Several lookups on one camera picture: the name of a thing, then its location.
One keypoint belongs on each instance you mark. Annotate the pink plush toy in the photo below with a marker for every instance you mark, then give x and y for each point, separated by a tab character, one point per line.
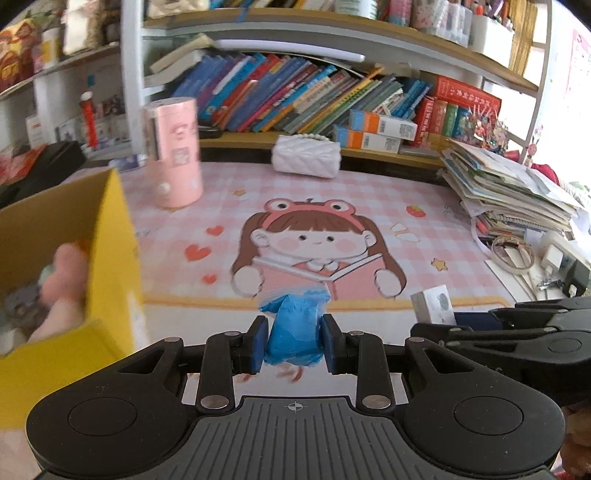
63	292

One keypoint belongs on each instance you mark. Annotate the black charger plug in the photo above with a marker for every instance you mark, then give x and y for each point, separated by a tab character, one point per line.
576	280

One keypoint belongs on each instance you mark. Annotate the blue wrapper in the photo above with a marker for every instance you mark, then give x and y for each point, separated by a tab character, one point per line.
295	334

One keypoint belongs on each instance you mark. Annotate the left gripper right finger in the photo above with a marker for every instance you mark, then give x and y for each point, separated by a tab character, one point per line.
362	355

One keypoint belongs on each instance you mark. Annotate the white power strip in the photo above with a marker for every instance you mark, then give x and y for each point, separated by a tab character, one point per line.
559	254

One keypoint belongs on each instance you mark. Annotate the pink cylindrical humidifier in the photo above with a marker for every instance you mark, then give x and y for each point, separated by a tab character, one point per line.
170	131

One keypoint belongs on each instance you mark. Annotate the yellow cardboard box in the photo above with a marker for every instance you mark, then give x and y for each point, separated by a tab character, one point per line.
92	211

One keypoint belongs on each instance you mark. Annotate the white orange box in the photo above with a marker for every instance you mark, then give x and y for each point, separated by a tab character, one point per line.
358	140
385	125

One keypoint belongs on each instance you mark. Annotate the small white box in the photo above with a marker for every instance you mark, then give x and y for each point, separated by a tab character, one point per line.
434	306

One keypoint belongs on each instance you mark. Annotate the lower white orange box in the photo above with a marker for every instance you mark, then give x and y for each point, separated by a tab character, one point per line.
358	140

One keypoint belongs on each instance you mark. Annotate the white quilted pouch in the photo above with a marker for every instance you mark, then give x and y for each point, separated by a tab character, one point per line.
307	154

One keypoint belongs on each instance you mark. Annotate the pink cartoon desk mat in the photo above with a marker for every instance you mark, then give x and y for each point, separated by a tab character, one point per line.
373	242

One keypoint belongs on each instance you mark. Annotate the upper white orange box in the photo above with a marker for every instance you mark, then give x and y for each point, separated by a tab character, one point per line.
385	125

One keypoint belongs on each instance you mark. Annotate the stack of papers and notebooks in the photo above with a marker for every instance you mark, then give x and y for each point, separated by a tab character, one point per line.
505	197

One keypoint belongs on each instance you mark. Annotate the black electronic keyboard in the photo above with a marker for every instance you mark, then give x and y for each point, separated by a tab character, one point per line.
56	163

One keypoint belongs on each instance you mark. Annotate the row of leaning books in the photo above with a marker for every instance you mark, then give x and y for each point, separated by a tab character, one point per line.
261	92

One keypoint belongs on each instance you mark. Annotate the grey purple toy car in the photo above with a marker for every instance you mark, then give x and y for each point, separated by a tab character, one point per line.
23	307

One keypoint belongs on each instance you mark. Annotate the white bookshelf frame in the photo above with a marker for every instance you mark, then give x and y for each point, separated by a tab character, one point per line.
377	41

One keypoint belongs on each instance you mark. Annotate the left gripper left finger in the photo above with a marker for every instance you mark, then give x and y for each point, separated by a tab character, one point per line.
227	355

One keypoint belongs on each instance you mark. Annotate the red dictionary book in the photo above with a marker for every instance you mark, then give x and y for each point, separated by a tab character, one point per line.
465	95

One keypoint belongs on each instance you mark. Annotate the red tassel ornament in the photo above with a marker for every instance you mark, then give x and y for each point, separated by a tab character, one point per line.
86	103

